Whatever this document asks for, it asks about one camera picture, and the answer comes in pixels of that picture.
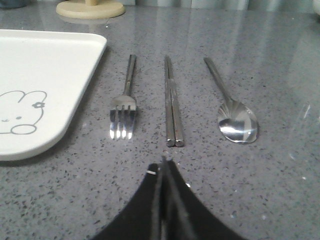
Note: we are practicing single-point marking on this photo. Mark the silver metal spoon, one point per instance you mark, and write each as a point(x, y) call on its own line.
point(236, 121)

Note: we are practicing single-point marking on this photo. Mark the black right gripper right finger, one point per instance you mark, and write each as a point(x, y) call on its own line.
point(184, 215)

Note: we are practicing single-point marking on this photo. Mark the wooden mug tree stand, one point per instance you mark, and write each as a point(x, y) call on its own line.
point(90, 9)

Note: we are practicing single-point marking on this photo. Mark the cream rabbit serving tray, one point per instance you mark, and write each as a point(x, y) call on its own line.
point(43, 77)

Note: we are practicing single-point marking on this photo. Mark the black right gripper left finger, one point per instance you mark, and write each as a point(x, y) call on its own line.
point(141, 217)

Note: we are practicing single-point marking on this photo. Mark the silver metal chopstick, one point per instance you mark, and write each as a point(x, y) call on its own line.
point(170, 133)
point(176, 115)

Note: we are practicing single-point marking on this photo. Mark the silver metal fork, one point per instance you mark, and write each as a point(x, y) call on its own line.
point(124, 107)

